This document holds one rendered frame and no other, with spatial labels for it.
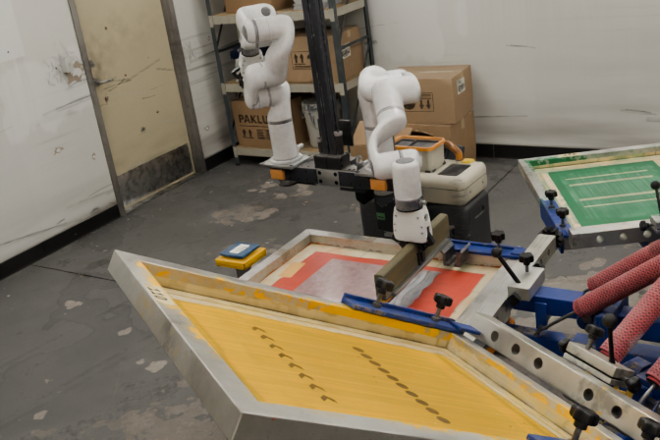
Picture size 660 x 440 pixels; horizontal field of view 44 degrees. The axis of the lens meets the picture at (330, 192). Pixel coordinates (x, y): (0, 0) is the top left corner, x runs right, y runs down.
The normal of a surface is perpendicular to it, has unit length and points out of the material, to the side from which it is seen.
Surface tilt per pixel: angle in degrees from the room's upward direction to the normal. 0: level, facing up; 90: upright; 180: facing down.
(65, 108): 90
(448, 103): 90
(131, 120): 90
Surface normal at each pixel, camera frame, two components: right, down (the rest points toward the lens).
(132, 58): 0.84, 0.07
